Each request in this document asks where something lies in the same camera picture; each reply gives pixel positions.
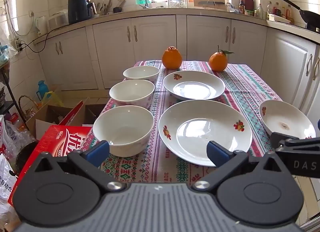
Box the white rice cooker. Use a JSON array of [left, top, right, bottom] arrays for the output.
[[47, 12, 69, 30]]

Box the red carton box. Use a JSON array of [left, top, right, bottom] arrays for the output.
[[7, 125, 93, 206]]

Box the dark blue air fryer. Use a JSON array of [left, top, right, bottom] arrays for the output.
[[67, 0, 97, 25]]

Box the patterned woven tablecloth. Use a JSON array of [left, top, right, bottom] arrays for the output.
[[81, 60, 284, 185]]

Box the white packet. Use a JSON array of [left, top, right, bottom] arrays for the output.
[[226, 2, 240, 13]]

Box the white printed plastic bag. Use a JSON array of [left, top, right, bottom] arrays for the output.
[[0, 115, 21, 222]]

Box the blue thermos jug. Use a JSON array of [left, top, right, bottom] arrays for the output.
[[37, 80, 48, 101]]

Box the white tray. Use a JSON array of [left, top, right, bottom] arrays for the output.
[[267, 14, 293, 24]]

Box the beige kitchen countertop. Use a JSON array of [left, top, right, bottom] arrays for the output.
[[32, 6, 320, 45]]

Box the black round pot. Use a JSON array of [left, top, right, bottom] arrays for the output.
[[15, 142, 38, 173]]

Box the knobby orange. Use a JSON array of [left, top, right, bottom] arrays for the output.
[[162, 46, 182, 70]]

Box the utensil holder with chopsticks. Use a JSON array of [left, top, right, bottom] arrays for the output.
[[96, 0, 127, 15]]

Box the white fruit-print plate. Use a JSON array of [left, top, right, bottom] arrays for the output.
[[259, 100, 316, 141], [158, 100, 253, 167], [163, 70, 226, 101]]

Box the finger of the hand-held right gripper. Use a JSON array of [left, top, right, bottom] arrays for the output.
[[270, 132, 300, 150]]

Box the knife block with knives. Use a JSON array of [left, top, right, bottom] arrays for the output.
[[241, 0, 255, 11]]

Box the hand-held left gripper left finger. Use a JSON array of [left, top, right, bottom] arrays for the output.
[[33, 140, 127, 193]]

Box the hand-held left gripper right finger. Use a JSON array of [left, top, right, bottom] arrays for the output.
[[191, 140, 293, 193]]

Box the yellow plastic bag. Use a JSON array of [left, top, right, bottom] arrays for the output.
[[41, 91, 63, 108]]

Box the black power cable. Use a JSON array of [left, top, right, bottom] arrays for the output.
[[20, 26, 66, 54]]

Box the white electric kettle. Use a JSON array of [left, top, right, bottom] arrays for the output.
[[34, 16, 49, 36]]

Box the wicker basket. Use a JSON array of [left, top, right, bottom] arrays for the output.
[[18, 95, 38, 121]]

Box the black wok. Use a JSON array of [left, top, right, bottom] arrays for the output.
[[282, 0, 320, 33]]

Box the white porcelain bowl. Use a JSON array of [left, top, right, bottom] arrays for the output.
[[123, 66, 160, 86], [109, 79, 156, 109], [93, 105, 155, 158]]

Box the open cardboard box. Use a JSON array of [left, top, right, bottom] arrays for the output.
[[26, 97, 108, 141]]

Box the orange with leafy stem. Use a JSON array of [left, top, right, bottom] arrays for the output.
[[209, 45, 235, 72]]

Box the black metal shelf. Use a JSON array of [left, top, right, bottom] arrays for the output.
[[0, 65, 28, 133]]

